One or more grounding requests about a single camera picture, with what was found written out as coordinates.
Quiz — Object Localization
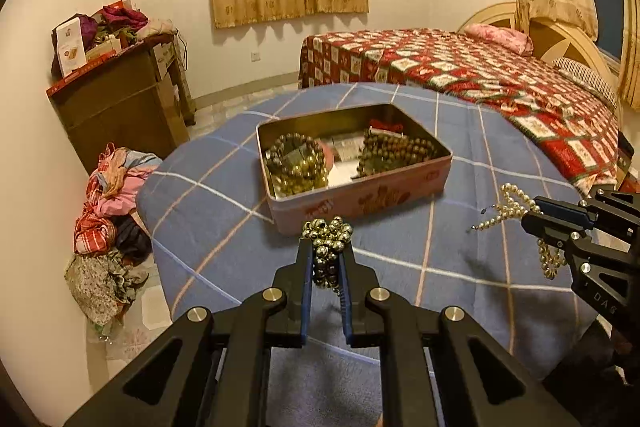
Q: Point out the window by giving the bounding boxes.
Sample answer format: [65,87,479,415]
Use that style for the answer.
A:
[582,0,627,64]

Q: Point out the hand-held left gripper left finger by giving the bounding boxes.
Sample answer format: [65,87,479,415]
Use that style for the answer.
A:
[65,237,315,427]

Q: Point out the white printed box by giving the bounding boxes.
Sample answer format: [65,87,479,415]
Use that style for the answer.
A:
[54,18,84,78]

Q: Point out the pile of clothes on cabinet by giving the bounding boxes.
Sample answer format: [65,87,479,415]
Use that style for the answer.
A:
[50,2,176,52]

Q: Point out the paper cards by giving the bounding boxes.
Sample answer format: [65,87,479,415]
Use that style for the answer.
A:
[332,138,363,162]

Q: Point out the cream round headboard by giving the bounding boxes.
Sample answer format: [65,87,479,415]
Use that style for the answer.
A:
[457,2,623,108]

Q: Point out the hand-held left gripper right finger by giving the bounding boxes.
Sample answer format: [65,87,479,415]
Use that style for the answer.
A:
[340,247,581,427]

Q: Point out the bed with red quilt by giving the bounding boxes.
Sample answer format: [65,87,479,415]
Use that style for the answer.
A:
[299,28,623,195]

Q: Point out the red flat box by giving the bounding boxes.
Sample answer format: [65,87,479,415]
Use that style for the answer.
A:
[46,49,123,98]

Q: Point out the pink pillow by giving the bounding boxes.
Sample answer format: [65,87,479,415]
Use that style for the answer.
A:
[465,23,533,55]

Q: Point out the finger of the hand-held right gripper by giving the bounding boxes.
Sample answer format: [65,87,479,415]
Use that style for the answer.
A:
[534,189,640,238]
[522,212,591,253]

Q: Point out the pile of colourful clothes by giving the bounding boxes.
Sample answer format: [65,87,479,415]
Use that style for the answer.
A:
[64,142,163,329]

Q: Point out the shiny gold metal bead bracelet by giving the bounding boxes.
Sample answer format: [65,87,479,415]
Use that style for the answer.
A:
[301,217,354,292]

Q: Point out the pink tin box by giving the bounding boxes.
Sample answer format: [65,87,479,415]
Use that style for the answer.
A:
[256,103,453,236]

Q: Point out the person's dark clothing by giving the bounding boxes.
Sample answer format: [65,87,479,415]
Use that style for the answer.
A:
[542,322,640,413]

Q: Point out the blue checked tablecloth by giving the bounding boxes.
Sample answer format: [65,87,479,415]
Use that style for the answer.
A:
[136,82,616,427]

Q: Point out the brown wooden cabinet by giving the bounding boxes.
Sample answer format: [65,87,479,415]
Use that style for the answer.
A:
[47,32,197,175]

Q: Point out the cream pearl necklace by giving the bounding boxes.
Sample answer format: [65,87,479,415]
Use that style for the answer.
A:
[467,183,568,280]

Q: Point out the brown wooden bead necklace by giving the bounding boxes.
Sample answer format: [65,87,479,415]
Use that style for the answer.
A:
[356,119,448,182]

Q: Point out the green bead bracelet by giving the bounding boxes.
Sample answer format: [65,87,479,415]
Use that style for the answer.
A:
[264,134,329,196]

